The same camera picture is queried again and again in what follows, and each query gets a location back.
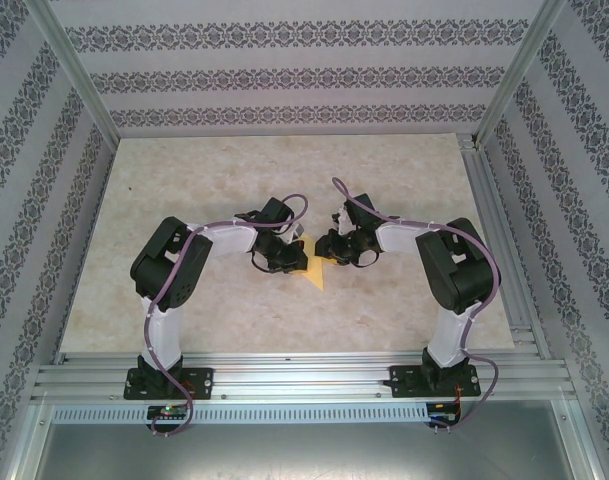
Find circuit board with green light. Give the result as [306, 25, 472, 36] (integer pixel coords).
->
[146, 403, 190, 420]

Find yellow paper sheet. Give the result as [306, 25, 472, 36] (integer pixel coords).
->
[291, 232, 328, 293]

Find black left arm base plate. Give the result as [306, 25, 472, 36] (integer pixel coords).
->
[125, 367, 216, 401]

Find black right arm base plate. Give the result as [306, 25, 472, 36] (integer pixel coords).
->
[389, 364, 481, 399]

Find small dark circuit board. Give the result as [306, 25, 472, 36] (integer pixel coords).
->
[427, 401, 460, 421]

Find slotted grey cable duct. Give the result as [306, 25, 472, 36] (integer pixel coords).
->
[51, 403, 433, 424]

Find aluminium frame post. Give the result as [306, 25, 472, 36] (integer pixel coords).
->
[23, 0, 123, 144]
[473, 0, 569, 149]

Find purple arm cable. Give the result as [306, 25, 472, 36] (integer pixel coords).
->
[142, 193, 310, 440]
[331, 175, 501, 435]

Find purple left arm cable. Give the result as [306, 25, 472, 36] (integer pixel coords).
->
[142, 193, 310, 440]

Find aluminium side rail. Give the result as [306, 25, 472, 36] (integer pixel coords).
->
[458, 134, 553, 359]

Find grey sheet metal shelf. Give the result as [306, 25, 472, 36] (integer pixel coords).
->
[31, 422, 593, 480]

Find long aluminium mounting rail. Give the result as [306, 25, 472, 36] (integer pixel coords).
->
[31, 351, 578, 401]

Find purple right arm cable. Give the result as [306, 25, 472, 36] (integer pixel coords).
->
[331, 175, 501, 435]

